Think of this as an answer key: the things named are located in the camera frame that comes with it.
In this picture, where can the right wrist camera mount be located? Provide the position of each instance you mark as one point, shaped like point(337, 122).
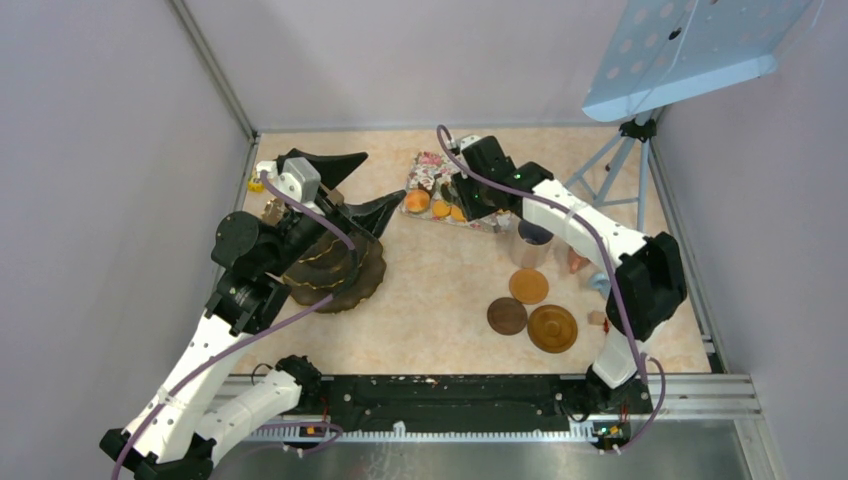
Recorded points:
point(457, 145)

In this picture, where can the grey tripod stand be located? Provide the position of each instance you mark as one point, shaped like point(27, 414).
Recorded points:
point(639, 131)

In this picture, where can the floral serving tray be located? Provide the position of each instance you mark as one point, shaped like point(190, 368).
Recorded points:
point(432, 173)

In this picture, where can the round biscuit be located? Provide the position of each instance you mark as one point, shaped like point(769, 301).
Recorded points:
point(457, 214)
point(441, 209)

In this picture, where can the round orange bun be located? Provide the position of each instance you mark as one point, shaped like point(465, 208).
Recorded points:
point(417, 201)

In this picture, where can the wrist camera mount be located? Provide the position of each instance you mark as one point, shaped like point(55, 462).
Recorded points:
point(295, 178)
point(457, 145)

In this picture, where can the pink small cup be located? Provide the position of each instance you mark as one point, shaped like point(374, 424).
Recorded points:
point(575, 261)

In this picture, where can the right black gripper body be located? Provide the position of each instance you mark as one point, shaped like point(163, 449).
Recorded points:
point(473, 195)

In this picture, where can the round biscuit middle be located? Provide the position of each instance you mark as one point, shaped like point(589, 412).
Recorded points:
point(457, 214)

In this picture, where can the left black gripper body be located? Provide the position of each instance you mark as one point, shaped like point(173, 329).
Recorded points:
point(298, 237)

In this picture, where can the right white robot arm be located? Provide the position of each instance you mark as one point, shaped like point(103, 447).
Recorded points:
point(647, 281)

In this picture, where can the red owl snack packet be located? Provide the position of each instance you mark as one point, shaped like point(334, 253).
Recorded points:
point(598, 318)

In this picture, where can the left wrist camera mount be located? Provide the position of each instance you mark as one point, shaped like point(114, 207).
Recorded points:
point(295, 178)

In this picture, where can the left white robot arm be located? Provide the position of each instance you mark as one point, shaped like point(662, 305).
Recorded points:
point(179, 434)

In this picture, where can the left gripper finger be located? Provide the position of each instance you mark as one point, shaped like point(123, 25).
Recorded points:
point(372, 218)
point(333, 169)

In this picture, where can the light blue mug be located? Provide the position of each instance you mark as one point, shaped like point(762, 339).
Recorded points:
point(601, 283)

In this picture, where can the brown wooden lid coaster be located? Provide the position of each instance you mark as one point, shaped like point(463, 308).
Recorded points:
point(552, 329)

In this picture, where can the yellow snack packet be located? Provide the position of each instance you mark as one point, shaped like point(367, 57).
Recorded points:
point(255, 184)

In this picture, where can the blue perforated stand tray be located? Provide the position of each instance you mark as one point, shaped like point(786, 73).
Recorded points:
point(663, 52)

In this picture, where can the light wooden coaster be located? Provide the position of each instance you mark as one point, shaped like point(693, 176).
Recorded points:
point(528, 286)

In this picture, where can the round biscuit left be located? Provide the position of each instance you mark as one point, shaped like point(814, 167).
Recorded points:
point(441, 209)

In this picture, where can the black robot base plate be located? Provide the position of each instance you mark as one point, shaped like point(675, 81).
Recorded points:
point(468, 404)

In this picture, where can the dark wooden coaster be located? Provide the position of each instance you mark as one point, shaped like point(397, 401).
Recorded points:
point(507, 316)

